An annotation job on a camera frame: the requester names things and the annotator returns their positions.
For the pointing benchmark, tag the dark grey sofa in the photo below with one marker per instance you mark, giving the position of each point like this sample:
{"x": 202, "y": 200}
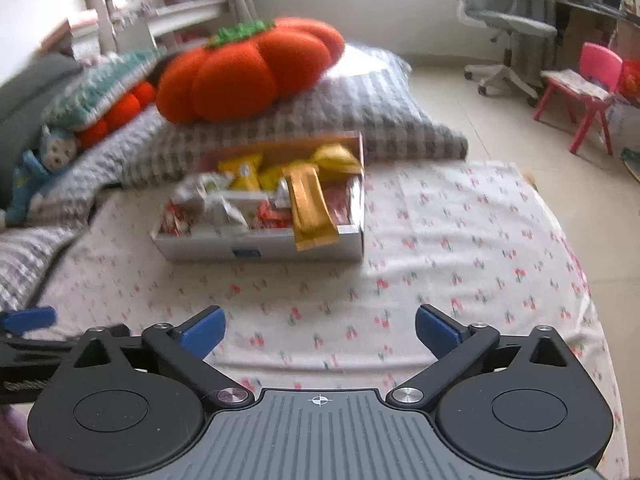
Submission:
{"x": 23, "y": 100}

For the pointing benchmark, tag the red hawthorn snack packet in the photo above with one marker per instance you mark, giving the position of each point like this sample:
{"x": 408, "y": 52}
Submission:
{"x": 175, "y": 221}

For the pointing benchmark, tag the small yellow snack packet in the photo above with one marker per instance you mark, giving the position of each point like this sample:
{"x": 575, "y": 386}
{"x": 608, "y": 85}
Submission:
{"x": 270, "y": 177}

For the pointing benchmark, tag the wooden desk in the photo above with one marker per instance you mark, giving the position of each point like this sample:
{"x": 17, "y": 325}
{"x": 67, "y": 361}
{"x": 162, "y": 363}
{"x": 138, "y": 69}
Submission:
{"x": 613, "y": 23}

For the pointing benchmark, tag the pink kids chair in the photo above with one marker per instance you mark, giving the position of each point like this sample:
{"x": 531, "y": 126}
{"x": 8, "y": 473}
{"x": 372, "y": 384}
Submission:
{"x": 587, "y": 93}

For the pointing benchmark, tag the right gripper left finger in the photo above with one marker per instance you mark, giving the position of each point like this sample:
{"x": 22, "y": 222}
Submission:
{"x": 164, "y": 367}

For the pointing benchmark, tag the white plastic bag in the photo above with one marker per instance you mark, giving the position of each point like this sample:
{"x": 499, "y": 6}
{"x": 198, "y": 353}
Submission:
{"x": 624, "y": 125}

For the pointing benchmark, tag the pink cardboard box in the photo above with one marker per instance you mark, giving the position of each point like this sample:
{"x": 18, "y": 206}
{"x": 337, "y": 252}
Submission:
{"x": 278, "y": 244}

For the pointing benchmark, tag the orange plush ball cushion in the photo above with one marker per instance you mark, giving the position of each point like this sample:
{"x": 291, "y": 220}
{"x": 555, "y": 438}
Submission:
{"x": 120, "y": 114}

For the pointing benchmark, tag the green snowflake cushion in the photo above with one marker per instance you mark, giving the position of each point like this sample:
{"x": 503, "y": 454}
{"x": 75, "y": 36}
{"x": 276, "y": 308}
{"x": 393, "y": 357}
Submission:
{"x": 89, "y": 97}

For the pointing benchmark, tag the red gift bag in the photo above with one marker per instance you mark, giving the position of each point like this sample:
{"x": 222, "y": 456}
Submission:
{"x": 630, "y": 80}

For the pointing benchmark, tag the large yellow snack packet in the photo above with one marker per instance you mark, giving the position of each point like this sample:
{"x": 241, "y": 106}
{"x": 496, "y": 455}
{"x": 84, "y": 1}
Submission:
{"x": 337, "y": 159}

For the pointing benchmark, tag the yellow cola candy packet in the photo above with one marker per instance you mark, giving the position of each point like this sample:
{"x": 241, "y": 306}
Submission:
{"x": 244, "y": 170}

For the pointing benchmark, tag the grey office chair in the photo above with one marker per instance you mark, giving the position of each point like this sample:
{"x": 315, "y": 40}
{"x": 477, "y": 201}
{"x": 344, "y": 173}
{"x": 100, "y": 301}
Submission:
{"x": 500, "y": 16}

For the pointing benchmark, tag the cherry print bed sheet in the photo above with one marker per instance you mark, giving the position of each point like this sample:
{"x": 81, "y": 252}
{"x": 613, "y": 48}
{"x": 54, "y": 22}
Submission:
{"x": 476, "y": 240}

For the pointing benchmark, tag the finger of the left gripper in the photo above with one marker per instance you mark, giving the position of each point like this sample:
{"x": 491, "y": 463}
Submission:
{"x": 28, "y": 320}

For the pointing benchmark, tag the pink rice cracker bar packet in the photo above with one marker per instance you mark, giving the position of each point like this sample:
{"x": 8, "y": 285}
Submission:
{"x": 343, "y": 200}

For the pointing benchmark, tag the white nut snack packet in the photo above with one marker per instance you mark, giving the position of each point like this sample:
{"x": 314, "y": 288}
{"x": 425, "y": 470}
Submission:
{"x": 205, "y": 201}

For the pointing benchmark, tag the orange and silver snack packet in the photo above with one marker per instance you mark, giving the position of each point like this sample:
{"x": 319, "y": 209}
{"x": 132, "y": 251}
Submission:
{"x": 281, "y": 196}

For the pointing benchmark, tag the grey checkered quilt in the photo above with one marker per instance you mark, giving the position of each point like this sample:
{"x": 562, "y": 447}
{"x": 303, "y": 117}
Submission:
{"x": 368, "y": 92}

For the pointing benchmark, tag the golden brown snack bar packet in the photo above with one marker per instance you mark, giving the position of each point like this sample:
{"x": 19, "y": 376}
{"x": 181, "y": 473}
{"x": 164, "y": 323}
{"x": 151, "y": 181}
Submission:
{"x": 312, "y": 224}

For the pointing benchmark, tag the orange pumpkin plush pillow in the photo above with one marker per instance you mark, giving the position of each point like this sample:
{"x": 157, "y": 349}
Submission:
{"x": 244, "y": 69}

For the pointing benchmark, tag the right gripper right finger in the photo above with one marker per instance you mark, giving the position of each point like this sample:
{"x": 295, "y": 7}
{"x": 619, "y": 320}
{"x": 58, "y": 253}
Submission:
{"x": 463, "y": 352}

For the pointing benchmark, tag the blue monkey plush toy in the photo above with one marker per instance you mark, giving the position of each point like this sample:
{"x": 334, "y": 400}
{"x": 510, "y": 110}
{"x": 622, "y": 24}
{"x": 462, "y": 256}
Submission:
{"x": 38, "y": 169}

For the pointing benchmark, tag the small red snack packet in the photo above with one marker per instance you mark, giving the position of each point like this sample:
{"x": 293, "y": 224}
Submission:
{"x": 269, "y": 218}

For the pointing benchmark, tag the white bookshelf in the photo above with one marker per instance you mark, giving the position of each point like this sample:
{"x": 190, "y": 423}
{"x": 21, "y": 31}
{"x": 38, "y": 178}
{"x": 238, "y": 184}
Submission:
{"x": 118, "y": 26}

